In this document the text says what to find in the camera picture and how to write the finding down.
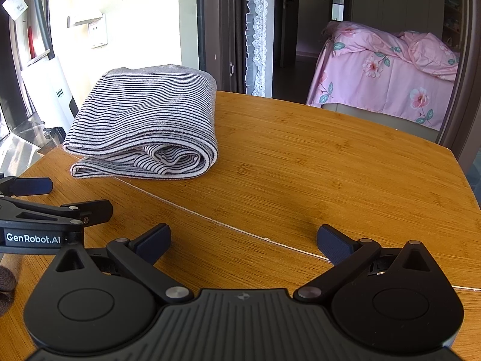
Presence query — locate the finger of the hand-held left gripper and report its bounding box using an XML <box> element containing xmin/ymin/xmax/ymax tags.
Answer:
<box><xmin>0</xmin><ymin>176</ymin><xmax>54</xmax><ymax>197</ymax></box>
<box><xmin>0</xmin><ymin>199</ymin><xmax>114</xmax><ymax>228</ymax></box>

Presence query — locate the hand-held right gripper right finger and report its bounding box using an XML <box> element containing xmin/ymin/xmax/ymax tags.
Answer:
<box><xmin>293</xmin><ymin>224</ymin><xmax>434</xmax><ymax>304</ymax></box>

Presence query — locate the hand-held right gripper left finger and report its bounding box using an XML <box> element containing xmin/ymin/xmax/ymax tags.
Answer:
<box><xmin>56</xmin><ymin>224</ymin><xmax>195</xmax><ymax>305</ymax></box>

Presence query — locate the striped black and white garment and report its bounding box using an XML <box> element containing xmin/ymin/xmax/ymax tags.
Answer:
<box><xmin>62</xmin><ymin>66</ymin><xmax>219</xmax><ymax>181</ymax></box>

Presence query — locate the white upright vacuum cleaner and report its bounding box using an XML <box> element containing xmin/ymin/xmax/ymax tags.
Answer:
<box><xmin>20</xmin><ymin>0</ymin><xmax>78</xmax><ymax>138</ymax></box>

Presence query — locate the bed with pink floral sheet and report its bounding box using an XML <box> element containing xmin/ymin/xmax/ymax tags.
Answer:
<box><xmin>305</xmin><ymin>20</ymin><xmax>461</xmax><ymax>133</ymax></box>

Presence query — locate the white paper tag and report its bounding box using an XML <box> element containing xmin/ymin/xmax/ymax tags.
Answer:
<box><xmin>2</xmin><ymin>0</ymin><xmax>29</xmax><ymax>20</ymax></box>

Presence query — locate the white lace curtain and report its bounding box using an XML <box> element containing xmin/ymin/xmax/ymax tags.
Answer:
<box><xmin>244</xmin><ymin>0</ymin><xmax>268</xmax><ymax>97</ymax></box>

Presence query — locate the wooden bookshelf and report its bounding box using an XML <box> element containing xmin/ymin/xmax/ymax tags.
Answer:
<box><xmin>443</xmin><ymin>0</ymin><xmax>464</xmax><ymax>52</ymax></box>

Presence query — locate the white wall socket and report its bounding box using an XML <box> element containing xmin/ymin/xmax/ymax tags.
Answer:
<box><xmin>67</xmin><ymin>12</ymin><xmax>108</xmax><ymax>49</ymax></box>

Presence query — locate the dark brown door frame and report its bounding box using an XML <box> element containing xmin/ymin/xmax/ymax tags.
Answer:
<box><xmin>195</xmin><ymin>0</ymin><xmax>247</xmax><ymax>94</ymax></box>

